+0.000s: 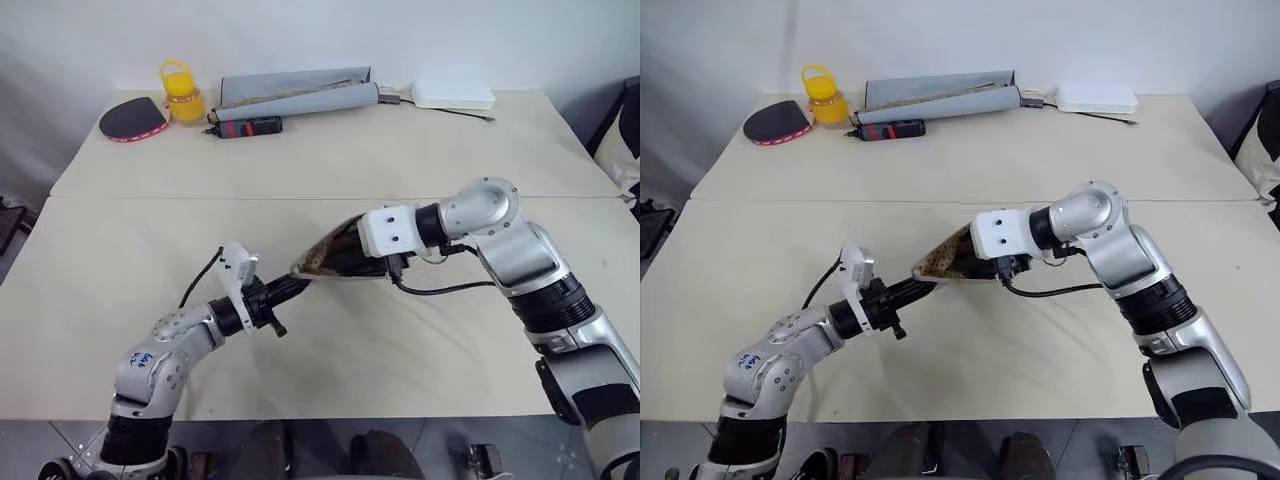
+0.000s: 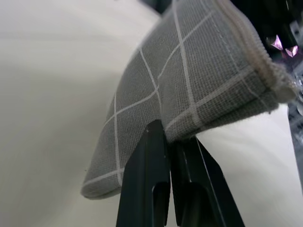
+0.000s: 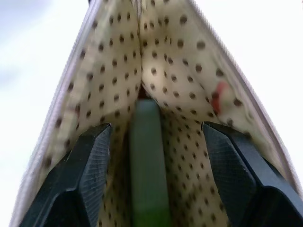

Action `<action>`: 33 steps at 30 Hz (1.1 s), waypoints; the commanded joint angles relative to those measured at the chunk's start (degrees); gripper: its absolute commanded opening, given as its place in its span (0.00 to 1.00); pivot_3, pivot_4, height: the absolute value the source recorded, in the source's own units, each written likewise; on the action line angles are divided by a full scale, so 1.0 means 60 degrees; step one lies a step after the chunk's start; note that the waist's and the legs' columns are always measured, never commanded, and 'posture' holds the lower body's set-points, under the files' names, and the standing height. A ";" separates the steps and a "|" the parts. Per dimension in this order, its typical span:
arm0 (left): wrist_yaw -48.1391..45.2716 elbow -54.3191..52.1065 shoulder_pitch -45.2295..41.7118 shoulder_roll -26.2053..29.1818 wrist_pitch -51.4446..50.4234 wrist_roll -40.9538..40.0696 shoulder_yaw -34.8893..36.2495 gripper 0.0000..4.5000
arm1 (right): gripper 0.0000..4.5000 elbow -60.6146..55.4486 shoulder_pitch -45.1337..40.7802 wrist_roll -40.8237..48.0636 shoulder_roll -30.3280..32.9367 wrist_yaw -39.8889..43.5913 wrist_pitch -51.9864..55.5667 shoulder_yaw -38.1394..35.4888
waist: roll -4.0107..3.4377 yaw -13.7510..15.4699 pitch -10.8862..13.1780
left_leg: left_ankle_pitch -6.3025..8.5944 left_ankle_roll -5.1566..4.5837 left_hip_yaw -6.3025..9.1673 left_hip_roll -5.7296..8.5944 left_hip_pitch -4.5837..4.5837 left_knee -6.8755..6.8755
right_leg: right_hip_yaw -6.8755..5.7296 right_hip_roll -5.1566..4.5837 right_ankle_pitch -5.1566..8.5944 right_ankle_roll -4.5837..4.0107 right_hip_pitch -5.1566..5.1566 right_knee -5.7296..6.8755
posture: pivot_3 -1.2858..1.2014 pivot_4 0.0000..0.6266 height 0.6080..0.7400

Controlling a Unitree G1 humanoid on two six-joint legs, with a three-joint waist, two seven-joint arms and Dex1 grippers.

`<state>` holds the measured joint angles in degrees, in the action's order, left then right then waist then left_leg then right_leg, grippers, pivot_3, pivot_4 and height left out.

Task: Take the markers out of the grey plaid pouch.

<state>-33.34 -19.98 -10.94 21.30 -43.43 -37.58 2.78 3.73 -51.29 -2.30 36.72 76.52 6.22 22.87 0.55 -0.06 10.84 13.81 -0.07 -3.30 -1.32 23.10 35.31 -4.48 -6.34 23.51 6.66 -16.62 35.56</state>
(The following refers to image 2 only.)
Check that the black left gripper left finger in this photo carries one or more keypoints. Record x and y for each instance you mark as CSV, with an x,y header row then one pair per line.
x,y
144,177

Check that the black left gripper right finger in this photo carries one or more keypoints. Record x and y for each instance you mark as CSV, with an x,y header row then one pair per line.
x,y
201,189

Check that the grey plaid fabric pouch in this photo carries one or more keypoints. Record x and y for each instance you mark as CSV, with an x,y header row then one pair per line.
x,y
184,78

